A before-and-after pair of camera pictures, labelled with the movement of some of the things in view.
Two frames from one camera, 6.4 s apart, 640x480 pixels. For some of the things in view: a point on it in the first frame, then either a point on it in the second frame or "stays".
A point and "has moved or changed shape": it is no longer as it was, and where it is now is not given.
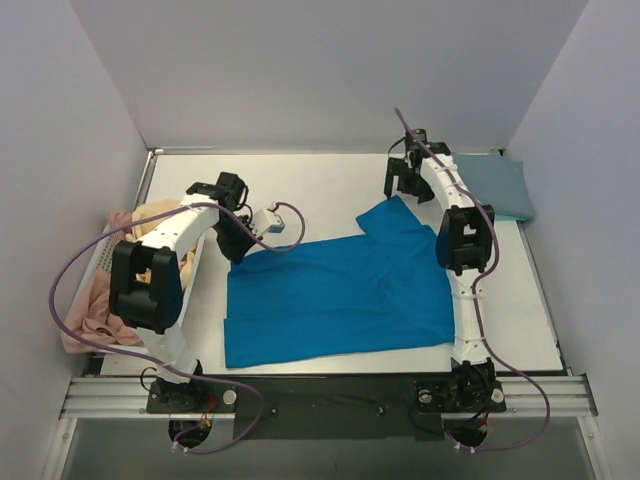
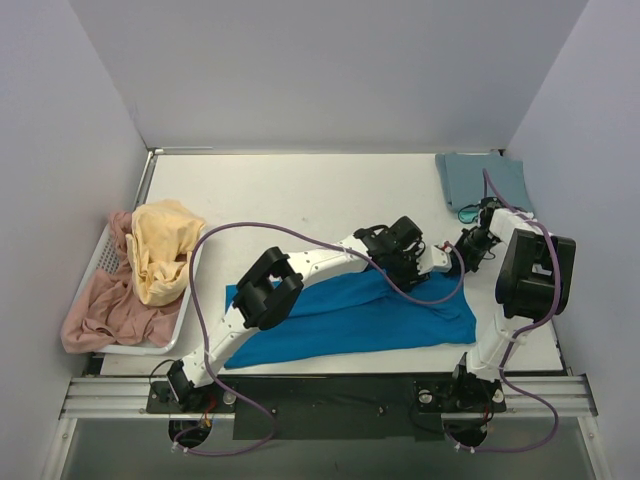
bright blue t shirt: [377, 292] has moved or changed shape
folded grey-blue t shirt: [497, 181] stays
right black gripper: [400, 173] → [463, 251]
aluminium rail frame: [129, 397] stays
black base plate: [331, 407] stays
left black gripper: [236, 240] → [407, 266]
